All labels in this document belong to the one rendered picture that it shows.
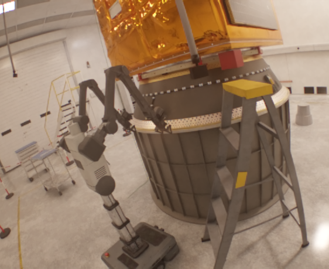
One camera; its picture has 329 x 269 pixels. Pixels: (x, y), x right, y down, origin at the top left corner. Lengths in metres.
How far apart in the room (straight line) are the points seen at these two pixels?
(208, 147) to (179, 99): 0.51
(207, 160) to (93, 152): 1.09
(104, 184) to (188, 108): 0.97
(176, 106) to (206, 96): 0.30
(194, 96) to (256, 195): 1.28
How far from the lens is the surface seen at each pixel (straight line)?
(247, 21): 1.75
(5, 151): 9.16
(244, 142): 1.00
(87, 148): 1.09
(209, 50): 1.58
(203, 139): 1.71
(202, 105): 1.70
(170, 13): 1.78
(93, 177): 1.32
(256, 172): 2.04
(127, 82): 1.28
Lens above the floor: 1.69
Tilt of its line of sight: 18 degrees down
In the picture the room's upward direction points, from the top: 16 degrees counter-clockwise
